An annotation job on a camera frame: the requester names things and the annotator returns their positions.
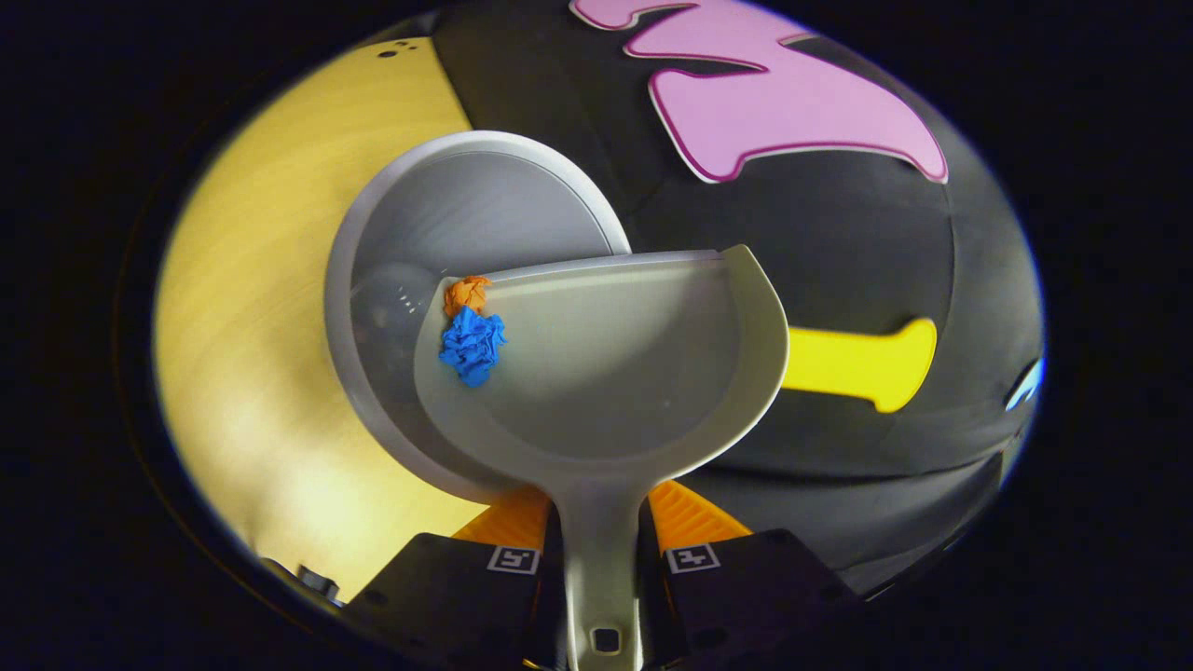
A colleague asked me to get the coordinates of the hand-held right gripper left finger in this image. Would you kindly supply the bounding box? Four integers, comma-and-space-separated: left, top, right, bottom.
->
340, 485, 568, 671

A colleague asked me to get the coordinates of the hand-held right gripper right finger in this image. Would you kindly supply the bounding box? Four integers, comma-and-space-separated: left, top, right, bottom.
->
637, 478, 863, 671

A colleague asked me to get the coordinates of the blue paper scrap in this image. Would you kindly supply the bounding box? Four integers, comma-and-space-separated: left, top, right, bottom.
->
438, 306, 508, 389

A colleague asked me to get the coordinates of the white dustpan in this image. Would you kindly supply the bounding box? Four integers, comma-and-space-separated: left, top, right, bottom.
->
414, 244, 791, 671

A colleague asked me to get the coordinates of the orange paper scrap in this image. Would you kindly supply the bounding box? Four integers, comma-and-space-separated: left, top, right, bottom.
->
443, 275, 493, 318

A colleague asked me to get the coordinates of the white ribbed garbage bin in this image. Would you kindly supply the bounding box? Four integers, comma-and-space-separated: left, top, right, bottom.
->
323, 130, 633, 504

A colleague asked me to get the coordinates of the black desk edge clamp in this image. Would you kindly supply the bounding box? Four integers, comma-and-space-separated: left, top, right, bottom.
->
296, 564, 341, 602

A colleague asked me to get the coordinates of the black backdrop cloth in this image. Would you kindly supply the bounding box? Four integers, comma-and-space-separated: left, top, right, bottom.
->
433, 0, 1047, 597

